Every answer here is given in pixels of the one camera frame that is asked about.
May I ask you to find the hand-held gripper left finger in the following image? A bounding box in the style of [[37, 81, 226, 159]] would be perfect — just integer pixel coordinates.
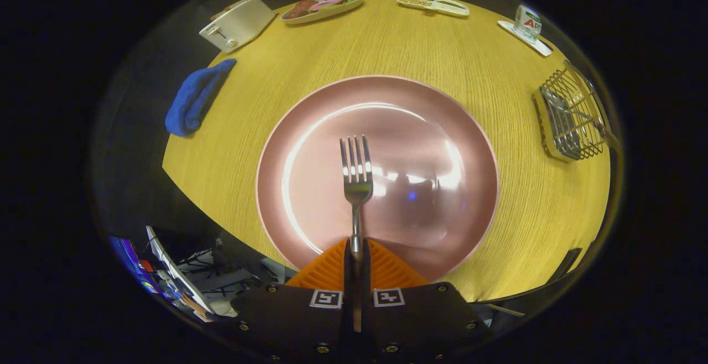
[[213, 238, 353, 364]]

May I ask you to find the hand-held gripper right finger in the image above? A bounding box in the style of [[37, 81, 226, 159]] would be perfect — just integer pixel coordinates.
[[363, 238, 493, 364]]

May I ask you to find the wooden-handled metal fork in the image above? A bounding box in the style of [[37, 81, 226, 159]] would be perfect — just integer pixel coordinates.
[[340, 134, 374, 331]]

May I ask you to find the wooden-handled metal spoon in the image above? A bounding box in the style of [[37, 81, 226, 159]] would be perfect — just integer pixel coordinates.
[[544, 89, 621, 149]]

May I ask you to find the white flat panel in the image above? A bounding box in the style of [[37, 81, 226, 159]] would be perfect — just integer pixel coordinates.
[[147, 226, 214, 315]]

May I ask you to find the black table clamp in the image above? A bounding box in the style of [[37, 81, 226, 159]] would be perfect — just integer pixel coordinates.
[[548, 248, 583, 284]]

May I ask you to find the blue lit screen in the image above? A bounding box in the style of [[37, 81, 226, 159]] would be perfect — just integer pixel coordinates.
[[110, 236, 166, 298]]

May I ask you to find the pink plate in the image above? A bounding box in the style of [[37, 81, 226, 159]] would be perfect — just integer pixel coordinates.
[[256, 75, 500, 283]]

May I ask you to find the blue folded cloth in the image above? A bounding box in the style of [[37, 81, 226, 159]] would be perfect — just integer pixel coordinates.
[[165, 58, 237, 137]]

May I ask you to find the white square coaster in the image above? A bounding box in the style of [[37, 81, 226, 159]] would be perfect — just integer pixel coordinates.
[[497, 20, 553, 57]]

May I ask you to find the white toaster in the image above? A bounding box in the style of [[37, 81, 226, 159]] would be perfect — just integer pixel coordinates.
[[199, 0, 277, 53]]

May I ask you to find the brown meat slice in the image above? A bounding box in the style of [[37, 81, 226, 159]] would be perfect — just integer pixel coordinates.
[[283, 0, 319, 20]]

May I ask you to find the white plate of food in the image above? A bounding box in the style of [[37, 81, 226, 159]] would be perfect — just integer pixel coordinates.
[[280, 0, 364, 25]]

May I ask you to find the white green-label bottle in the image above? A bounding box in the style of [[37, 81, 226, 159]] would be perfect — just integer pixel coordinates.
[[513, 4, 543, 43]]

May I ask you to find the white divided bean dish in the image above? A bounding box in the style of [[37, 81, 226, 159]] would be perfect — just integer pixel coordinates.
[[397, 0, 470, 17]]

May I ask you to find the metal wire basket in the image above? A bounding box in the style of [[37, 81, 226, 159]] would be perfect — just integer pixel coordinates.
[[532, 60, 623, 163]]

